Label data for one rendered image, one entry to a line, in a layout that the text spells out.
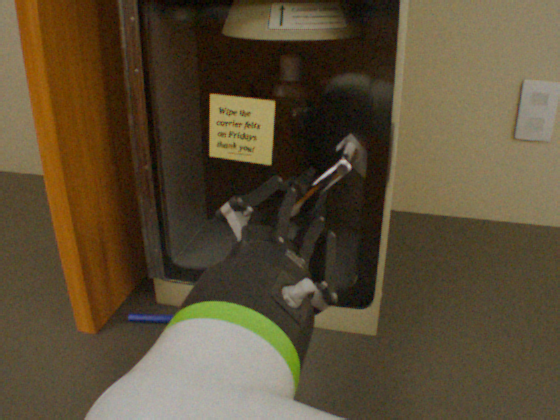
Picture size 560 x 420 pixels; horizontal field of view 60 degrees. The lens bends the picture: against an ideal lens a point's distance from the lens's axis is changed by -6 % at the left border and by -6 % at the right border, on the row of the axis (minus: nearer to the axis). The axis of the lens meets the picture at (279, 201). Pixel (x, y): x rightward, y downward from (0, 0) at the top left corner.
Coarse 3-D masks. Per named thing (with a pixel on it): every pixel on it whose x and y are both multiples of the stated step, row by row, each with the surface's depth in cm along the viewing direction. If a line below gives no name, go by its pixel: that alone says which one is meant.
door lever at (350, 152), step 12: (348, 144) 56; (336, 156) 57; (348, 156) 54; (336, 168) 52; (348, 168) 52; (312, 180) 55; (324, 180) 53; (336, 180) 53; (312, 192) 54; (300, 204) 55
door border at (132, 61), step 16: (128, 0) 55; (128, 16) 56; (128, 32) 57; (128, 48) 57; (128, 64) 58; (128, 96) 60; (144, 96) 60; (128, 112) 61; (144, 112) 60; (144, 128) 61; (144, 144) 62; (144, 160) 63; (144, 176) 64; (144, 192) 65; (144, 208) 66; (144, 224) 67; (160, 256) 69; (160, 272) 70
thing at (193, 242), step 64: (192, 0) 53; (256, 0) 52; (320, 0) 50; (384, 0) 49; (192, 64) 57; (256, 64) 55; (320, 64) 53; (384, 64) 52; (192, 128) 60; (320, 128) 56; (384, 128) 54; (192, 192) 64; (384, 192) 57; (192, 256) 68
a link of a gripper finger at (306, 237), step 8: (320, 216) 52; (312, 224) 50; (320, 224) 51; (296, 232) 53; (304, 232) 49; (312, 232) 49; (320, 232) 50; (296, 240) 49; (304, 240) 46; (312, 240) 48; (304, 248) 45; (312, 248) 46; (304, 256) 44
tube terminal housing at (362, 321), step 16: (400, 16) 50; (400, 32) 51; (400, 48) 52; (400, 64) 52; (400, 80) 53; (400, 96) 54; (384, 208) 60; (384, 224) 61; (384, 240) 61; (384, 256) 62; (160, 288) 73; (176, 288) 72; (176, 304) 73; (320, 320) 69; (336, 320) 68; (352, 320) 67; (368, 320) 67
